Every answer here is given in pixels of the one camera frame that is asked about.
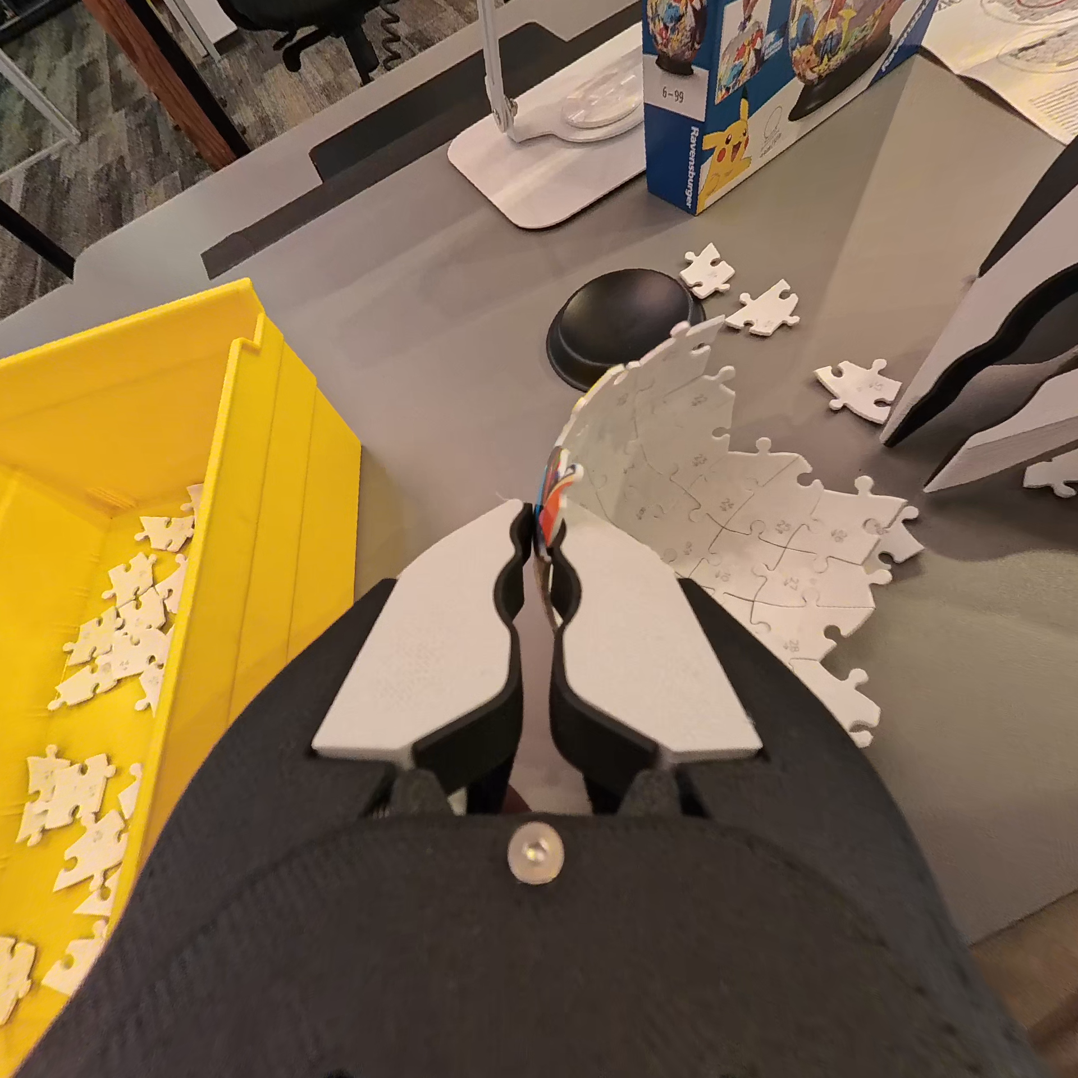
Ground dark desk cable cover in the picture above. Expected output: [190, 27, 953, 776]
[200, 0, 645, 281]

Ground white lamp base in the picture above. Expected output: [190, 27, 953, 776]
[446, 0, 650, 230]

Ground white instruction sheet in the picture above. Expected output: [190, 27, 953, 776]
[922, 0, 1078, 144]

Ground black round ball stand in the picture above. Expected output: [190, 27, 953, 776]
[546, 268, 707, 392]

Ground blue puzzle box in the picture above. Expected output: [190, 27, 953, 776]
[642, 0, 940, 217]

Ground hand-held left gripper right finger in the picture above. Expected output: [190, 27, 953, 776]
[539, 518, 764, 816]

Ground single white-backed puzzle piece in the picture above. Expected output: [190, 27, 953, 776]
[1022, 455, 1078, 500]
[814, 359, 902, 424]
[679, 243, 736, 300]
[724, 280, 801, 338]

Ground black office chair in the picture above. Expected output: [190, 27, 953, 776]
[217, 0, 404, 85]

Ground colourful curved puzzle ball shell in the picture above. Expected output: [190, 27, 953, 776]
[535, 316, 925, 749]

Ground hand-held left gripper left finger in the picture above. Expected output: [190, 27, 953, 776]
[312, 499, 537, 816]

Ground wooden table leg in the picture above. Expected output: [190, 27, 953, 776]
[83, 0, 254, 171]

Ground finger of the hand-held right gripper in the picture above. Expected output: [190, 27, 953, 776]
[880, 143, 1078, 449]
[922, 354, 1078, 495]

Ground yellow plastic bin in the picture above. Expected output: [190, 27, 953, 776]
[0, 278, 363, 1078]

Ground pile of loose puzzle pieces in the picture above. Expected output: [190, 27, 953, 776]
[0, 482, 203, 1024]

